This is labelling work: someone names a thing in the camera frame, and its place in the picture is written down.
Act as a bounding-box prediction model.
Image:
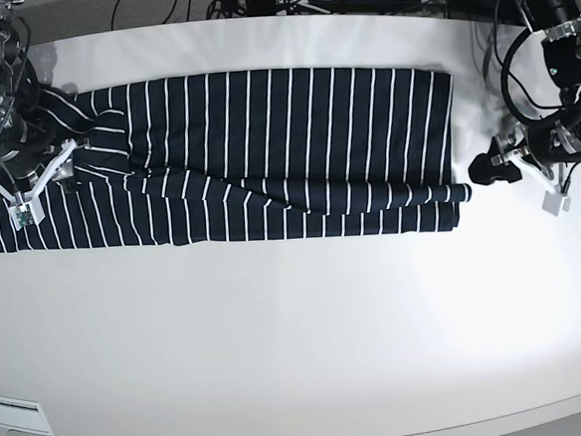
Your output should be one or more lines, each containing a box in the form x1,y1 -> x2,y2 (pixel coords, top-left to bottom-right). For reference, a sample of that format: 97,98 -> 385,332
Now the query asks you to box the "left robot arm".
469,0 -> 581,185

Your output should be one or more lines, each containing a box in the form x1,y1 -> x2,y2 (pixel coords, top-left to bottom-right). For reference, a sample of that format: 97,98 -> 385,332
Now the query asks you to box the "white label on table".
0,397 -> 54,436

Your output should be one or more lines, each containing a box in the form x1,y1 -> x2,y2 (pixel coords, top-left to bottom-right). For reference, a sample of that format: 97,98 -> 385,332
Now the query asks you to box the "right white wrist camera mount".
0,139 -> 80,231

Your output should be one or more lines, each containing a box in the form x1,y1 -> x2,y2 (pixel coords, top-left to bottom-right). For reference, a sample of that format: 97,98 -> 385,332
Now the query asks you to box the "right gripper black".
0,114 -> 68,191

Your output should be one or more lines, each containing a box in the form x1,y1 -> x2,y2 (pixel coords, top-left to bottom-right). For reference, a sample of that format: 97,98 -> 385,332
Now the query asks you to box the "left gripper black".
468,106 -> 581,185

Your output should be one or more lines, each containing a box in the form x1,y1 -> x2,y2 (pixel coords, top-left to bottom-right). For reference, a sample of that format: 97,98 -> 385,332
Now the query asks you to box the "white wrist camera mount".
0,139 -> 80,231
489,132 -> 571,216

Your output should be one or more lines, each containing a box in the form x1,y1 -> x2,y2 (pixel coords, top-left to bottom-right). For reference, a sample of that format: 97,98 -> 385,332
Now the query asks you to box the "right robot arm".
0,0 -> 65,191

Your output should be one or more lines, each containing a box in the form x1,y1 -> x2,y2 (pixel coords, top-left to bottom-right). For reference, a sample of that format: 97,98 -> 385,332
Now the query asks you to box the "navy white striped T-shirt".
0,68 -> 473,253

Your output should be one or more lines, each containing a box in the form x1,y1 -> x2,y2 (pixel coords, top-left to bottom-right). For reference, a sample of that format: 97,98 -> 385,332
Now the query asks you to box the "black box behind table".
447,0 -> 522,26

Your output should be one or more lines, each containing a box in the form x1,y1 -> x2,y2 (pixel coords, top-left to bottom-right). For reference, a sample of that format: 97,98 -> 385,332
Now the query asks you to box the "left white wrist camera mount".
489,132 -> 571,216

